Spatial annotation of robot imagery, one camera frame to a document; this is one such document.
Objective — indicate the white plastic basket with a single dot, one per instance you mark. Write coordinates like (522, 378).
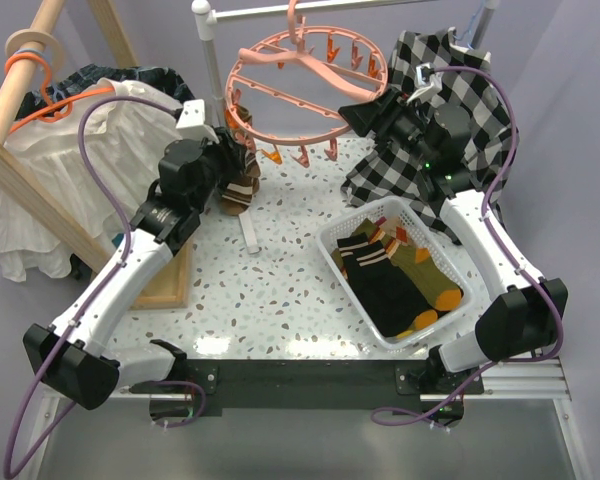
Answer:
(343, 226)

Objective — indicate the orange clothes hanger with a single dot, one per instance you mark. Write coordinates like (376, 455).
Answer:
(54, 110)

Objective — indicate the dark patterned garment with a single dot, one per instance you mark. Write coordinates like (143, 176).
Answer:
(162, 79)

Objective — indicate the white blouse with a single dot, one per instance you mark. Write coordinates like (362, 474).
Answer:
(124, 147)

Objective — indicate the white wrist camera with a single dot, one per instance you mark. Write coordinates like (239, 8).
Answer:
(428, 83)
(192, 116)

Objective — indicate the black striped sock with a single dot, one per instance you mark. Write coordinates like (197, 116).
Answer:
(389, 297)

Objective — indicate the blue clothes hanger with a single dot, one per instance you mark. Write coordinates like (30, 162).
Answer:
(465, 36)

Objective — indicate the pink round clip hanger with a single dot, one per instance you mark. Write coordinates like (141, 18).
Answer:
(306, 71)

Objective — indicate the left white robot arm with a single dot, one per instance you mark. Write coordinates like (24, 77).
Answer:
(71, 355)

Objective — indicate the black white checkered shirt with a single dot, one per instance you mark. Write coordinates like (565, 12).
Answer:
(390, 170)

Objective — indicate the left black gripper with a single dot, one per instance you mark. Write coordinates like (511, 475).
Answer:
(229, 151)

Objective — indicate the brown striped sock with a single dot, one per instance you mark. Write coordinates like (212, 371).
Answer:
(252, 168)
(235, 197)

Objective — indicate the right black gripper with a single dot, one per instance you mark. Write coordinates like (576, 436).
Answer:
(378, 116)

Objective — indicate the olive orange sock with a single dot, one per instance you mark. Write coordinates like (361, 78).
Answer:
(443, 294)

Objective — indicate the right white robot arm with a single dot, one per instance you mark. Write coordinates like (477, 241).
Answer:
(526, 308)

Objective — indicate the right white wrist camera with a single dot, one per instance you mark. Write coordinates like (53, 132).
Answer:
(428, 83)

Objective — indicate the white metal clothes rail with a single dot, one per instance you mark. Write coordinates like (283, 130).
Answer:
(215, 55)

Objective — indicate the teal cloth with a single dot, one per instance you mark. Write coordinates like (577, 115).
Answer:
(120, 242)

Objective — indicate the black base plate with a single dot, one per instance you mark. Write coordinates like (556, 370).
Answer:
(311, 385)

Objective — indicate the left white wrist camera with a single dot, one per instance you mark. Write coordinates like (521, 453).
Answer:
(192, 116)

